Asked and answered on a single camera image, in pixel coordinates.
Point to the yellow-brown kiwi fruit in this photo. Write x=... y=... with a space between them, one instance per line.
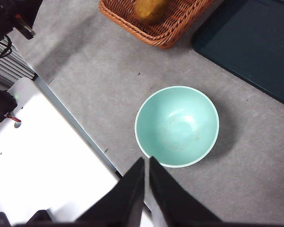
x=151 y=10

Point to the teal bowl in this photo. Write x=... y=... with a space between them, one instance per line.
x=177 y=127

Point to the dark green tray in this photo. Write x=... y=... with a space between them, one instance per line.
x=251 y=42

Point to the brown wicker basket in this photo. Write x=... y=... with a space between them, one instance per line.
x=165 y=30

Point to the ribbed grey metal panel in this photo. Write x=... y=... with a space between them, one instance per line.
x=11 y=63

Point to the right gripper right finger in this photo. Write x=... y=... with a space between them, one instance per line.
x=175 y=203

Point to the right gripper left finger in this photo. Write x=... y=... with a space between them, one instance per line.
x=123 y=203

